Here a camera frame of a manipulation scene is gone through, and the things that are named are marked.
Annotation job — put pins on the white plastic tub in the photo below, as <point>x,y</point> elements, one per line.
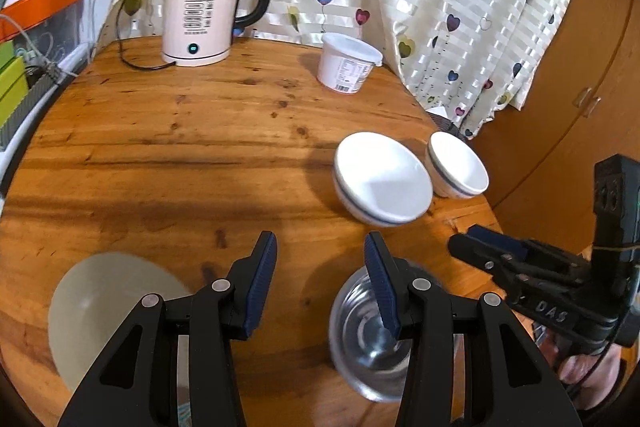
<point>347,64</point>

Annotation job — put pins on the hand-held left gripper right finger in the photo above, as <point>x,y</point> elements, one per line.
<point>385,302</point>

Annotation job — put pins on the beige plate with blue motif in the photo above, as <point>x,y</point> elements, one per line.
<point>95,302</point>

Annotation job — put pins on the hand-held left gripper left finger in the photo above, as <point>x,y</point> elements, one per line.
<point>260,287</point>

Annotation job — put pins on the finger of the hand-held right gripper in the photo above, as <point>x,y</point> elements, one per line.
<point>505,247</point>
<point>485,262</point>

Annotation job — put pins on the large white blue-striped bowl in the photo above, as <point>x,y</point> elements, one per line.
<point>380,182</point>

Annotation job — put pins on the small white blue-striped bowl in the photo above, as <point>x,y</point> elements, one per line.
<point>460,167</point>

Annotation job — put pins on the stainless steel bowl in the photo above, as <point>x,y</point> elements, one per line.
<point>360,352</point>

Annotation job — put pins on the clear box with orange lid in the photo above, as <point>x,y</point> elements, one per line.
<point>45,17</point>

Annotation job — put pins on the zigzag patterned box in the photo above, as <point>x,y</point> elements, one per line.
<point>27,112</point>

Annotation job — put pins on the person's right hand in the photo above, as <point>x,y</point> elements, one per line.
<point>582,374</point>

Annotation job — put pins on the lime green box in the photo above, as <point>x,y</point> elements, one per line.
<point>10,87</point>

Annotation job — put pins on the cream electric kettle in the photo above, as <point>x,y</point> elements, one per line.
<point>197,12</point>

